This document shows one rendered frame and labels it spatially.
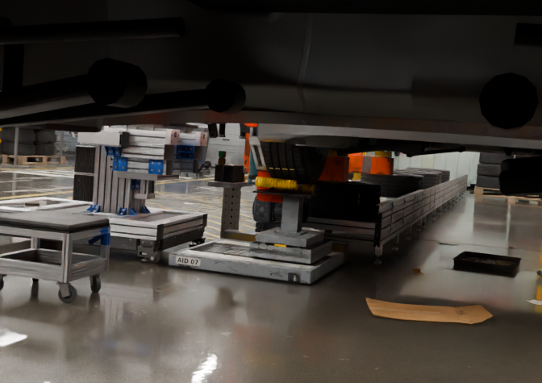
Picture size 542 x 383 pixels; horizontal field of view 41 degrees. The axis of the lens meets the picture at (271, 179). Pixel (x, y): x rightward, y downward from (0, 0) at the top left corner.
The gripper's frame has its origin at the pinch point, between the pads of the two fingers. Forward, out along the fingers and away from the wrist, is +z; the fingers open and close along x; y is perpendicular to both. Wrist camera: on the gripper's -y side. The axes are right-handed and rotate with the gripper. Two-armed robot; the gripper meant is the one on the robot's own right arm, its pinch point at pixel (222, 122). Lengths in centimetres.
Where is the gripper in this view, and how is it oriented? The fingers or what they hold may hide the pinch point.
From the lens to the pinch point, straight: 413.9
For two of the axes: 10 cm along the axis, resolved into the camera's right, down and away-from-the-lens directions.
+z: 3.1, -0.3, 9.5
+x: -9.5, -0.8, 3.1
